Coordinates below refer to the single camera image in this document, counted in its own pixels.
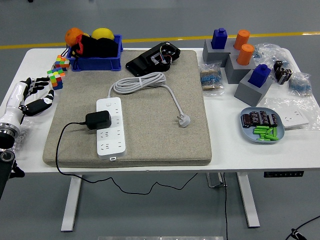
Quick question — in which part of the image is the black floor cable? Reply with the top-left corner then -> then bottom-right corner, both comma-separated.
284,215 -> 320,240

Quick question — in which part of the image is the grey-blue plate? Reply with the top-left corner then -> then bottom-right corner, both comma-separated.
240,106 -> 286,145

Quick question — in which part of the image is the black pouch with red trim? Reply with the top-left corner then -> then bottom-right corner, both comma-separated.
67,34 -> 120,60

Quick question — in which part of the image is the white wall socket panel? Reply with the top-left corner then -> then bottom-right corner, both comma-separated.
277,108 -> 310,130

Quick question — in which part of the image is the large clear plastic bag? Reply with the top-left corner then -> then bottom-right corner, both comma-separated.
252,42 -> 293,66

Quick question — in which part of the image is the blue square peg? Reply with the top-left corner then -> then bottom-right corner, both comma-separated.
248,64 -> 272,88
210,27 -> 229,50

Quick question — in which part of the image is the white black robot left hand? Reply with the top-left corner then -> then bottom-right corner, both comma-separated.
0,76 -> 55,131

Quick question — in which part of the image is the orange fruit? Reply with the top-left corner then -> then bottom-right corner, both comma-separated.
64,27 -> 85,47

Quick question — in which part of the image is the colourful puzzle cube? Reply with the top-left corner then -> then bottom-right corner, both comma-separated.
54,54 -> 71,72
46,66 -> 67,91

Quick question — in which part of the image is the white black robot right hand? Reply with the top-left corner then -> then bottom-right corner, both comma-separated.
291,228 -> 307,240

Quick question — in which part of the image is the black plug with cord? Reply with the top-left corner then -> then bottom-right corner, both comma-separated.
55,110 -> 199,195

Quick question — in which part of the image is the clear bag of resistors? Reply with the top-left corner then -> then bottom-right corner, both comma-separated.
198,61 -> 226,97
287,71 -> 313,97

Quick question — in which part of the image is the thin black hanging cable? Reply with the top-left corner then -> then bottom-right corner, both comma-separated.
222,172 -> 229,240

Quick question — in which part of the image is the white table leg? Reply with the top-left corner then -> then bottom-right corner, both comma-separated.
60,174 -> 84,232
236,172 -> 261,229

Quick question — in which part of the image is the blue plastic bin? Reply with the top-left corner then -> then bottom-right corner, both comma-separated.
66,34 -> 124,72

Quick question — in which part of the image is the clear bag of beads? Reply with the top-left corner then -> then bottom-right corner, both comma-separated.
11,119 -> 35,161

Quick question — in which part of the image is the clear bag holding socket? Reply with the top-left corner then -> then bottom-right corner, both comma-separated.
264,96 -> 320,131

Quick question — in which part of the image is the beige fabric mat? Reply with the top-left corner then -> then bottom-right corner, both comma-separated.
42,49 -> 213,169

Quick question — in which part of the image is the black device housing with wires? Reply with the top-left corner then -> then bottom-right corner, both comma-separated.
124,41 -> 181,78

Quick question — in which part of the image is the white power strip with cord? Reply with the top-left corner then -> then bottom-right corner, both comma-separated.
96,71 -> 191,161

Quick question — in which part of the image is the black table control panel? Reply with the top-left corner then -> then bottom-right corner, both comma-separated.
263,170 -> 305,179

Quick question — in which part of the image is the yellow lemon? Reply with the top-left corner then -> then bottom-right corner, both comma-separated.
91,27 -> 115,41

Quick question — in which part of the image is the silver metal bracket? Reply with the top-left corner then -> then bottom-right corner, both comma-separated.
206,172 -> 228,188

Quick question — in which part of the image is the grey block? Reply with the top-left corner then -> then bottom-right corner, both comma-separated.
234,68 -> 273,107
224,52 -> 257,85
201,39 -> 238,68

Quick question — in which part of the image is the orange cylinder peg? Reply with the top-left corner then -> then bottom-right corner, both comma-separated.
236,43 -> 255,66
233,29 -> 251,51

